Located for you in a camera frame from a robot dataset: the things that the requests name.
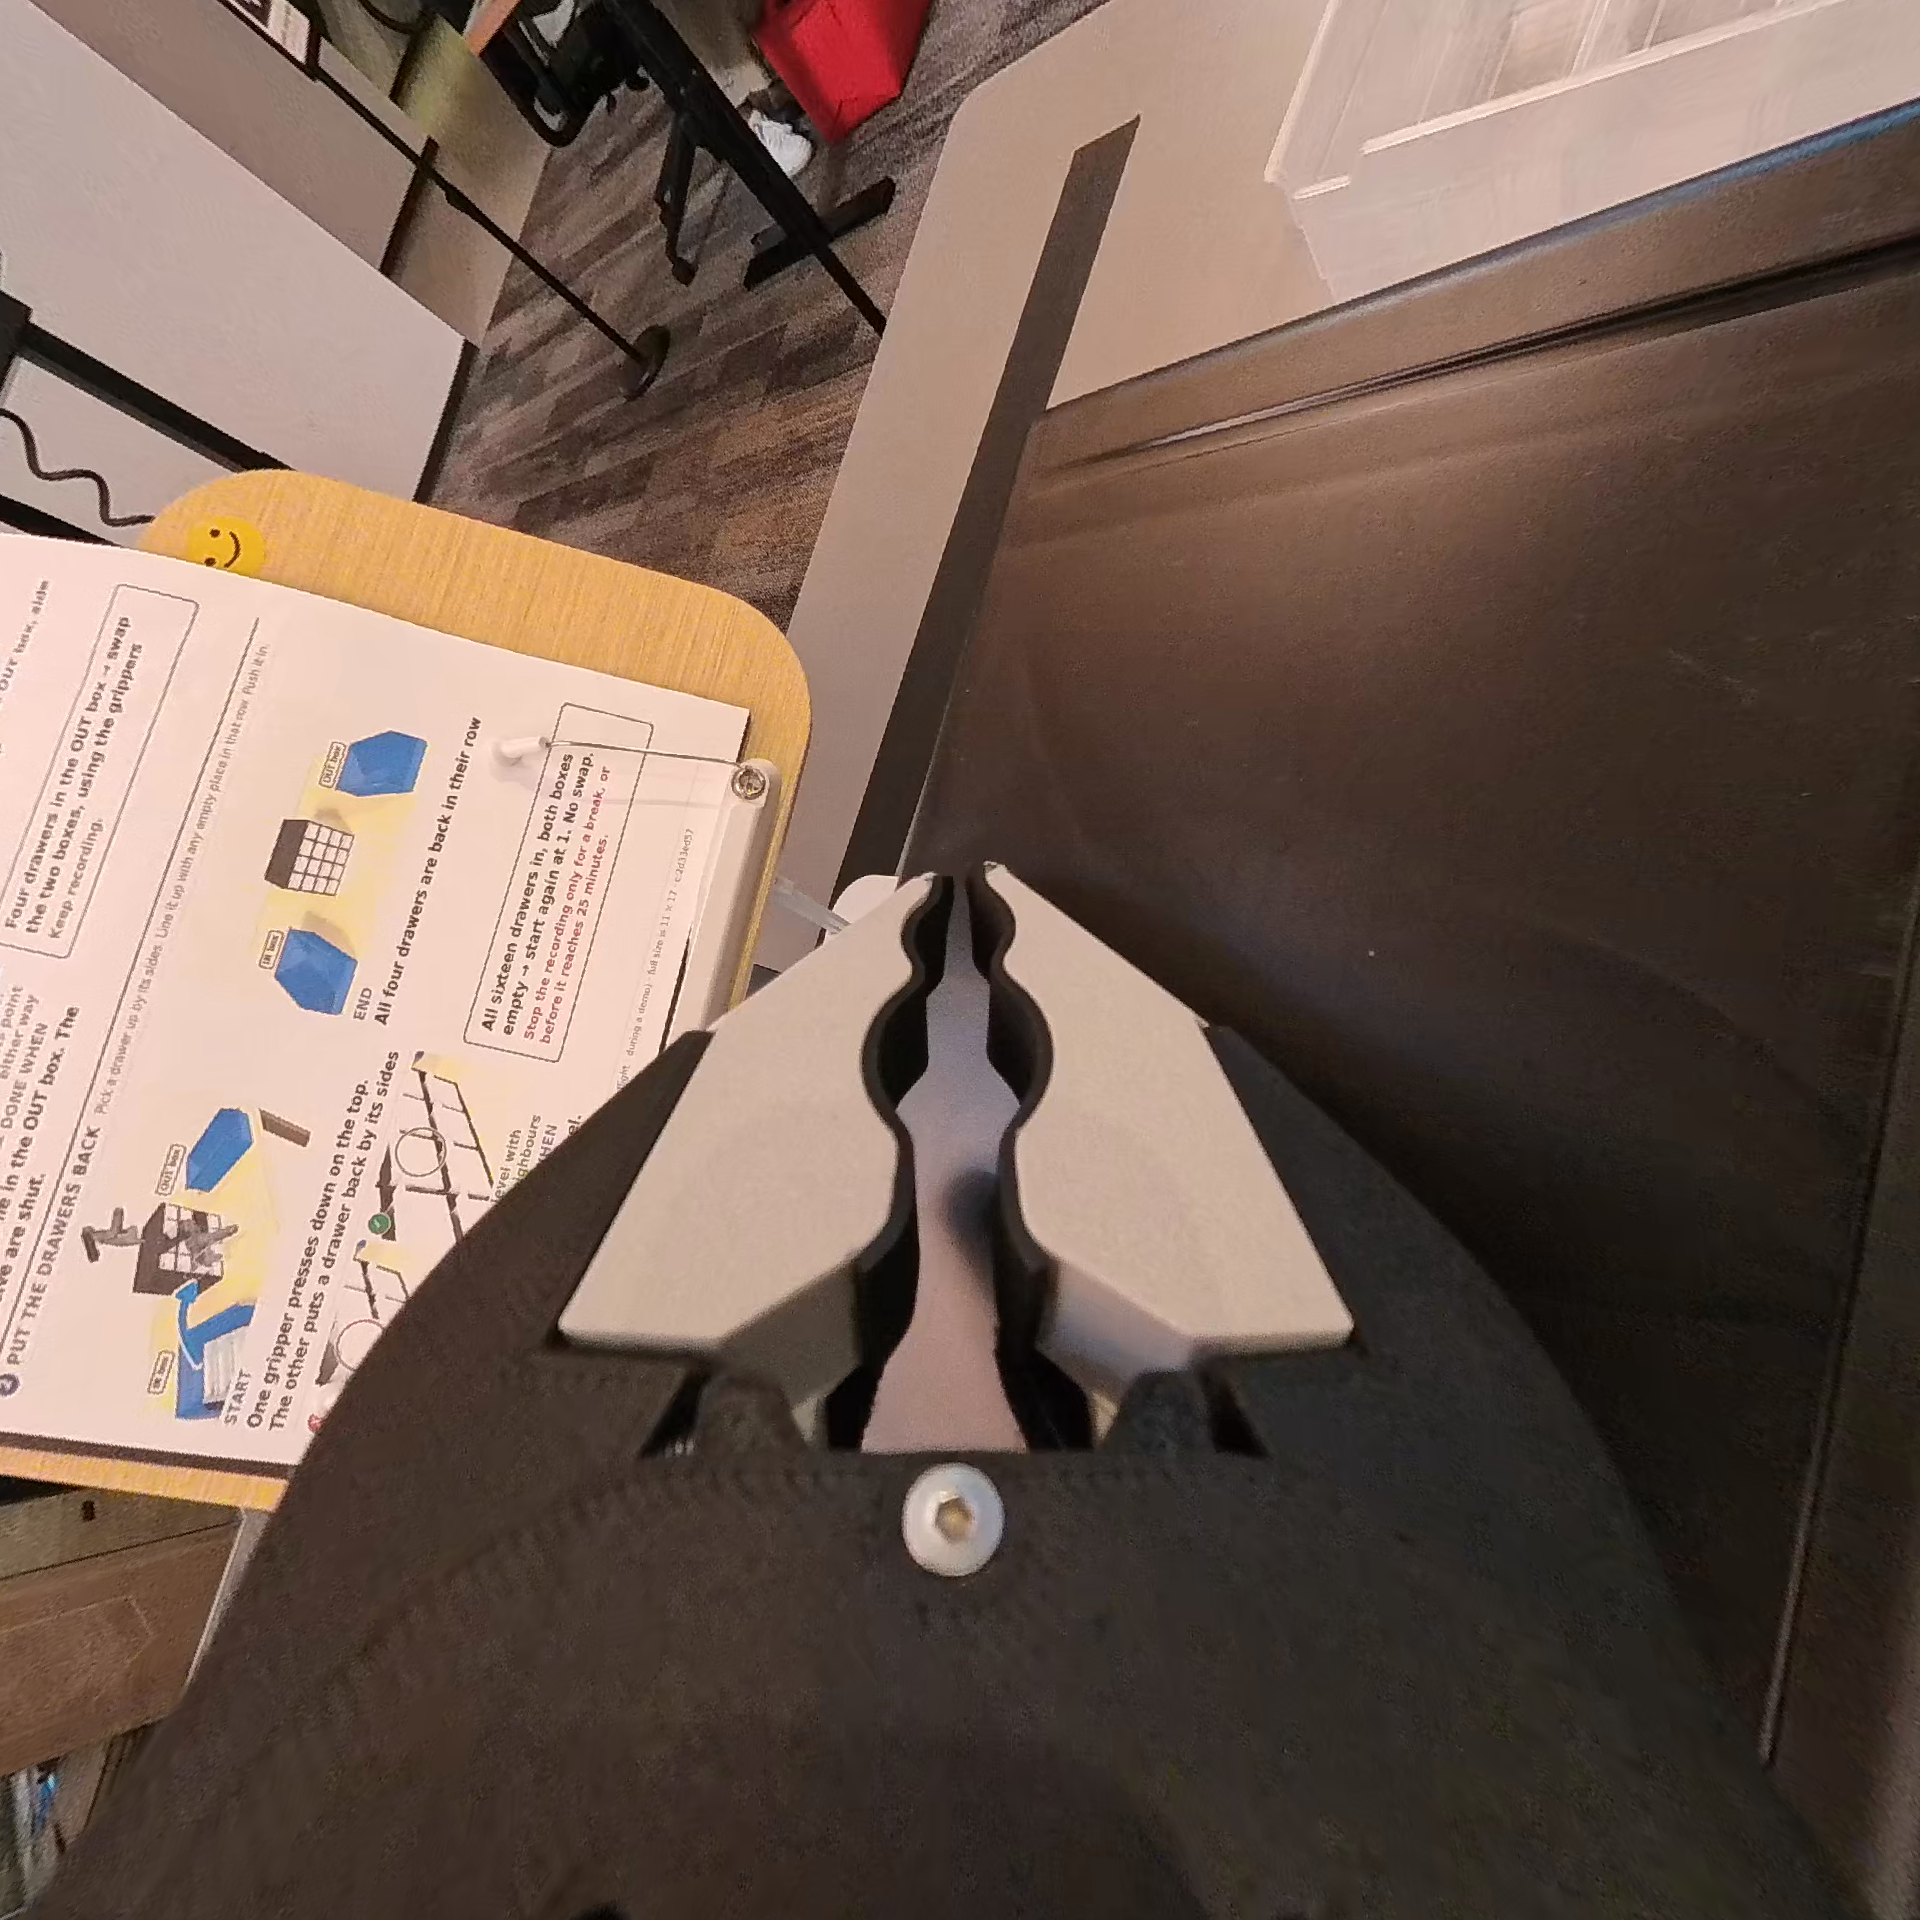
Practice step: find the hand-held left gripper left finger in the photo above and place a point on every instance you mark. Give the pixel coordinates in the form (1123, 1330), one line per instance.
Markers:
(742, 1170)

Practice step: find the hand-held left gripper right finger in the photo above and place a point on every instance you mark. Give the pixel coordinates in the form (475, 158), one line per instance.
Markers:
(1185, 1186)

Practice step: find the black drawer cabinet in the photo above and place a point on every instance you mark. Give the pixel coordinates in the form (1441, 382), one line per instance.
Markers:
(1425, 751)

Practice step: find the translucent plastic storage box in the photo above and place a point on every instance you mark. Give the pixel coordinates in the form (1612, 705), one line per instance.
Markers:
(1620, 134)

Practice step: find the clear acrylic sheet holder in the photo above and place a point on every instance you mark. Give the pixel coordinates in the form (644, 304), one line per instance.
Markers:
(734, 900)

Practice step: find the printed instruction sheet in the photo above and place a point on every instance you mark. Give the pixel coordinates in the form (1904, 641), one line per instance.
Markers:
(405, 930)

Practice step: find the yellow wooden side table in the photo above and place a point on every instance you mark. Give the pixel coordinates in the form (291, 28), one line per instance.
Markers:
(495, 547)

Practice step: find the brown wooden box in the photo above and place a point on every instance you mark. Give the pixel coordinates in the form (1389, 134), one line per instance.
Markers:
(103, 1621)

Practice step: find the yellow smiley sticker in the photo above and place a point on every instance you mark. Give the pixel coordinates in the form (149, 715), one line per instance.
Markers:
(227, 545)

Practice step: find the black stand pole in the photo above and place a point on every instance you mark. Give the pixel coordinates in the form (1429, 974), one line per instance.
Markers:
(568, 286)

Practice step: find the white partition board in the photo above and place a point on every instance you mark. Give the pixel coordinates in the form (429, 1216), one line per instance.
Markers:
(195, 286)

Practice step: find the black office chair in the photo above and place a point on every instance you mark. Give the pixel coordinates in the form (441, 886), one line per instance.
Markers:
(584, 74)

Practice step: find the red bag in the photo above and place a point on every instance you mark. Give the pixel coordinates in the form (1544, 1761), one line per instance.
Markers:
(840, 60)

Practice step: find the black desk frame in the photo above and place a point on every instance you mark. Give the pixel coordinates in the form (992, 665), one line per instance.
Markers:
(794, 180)

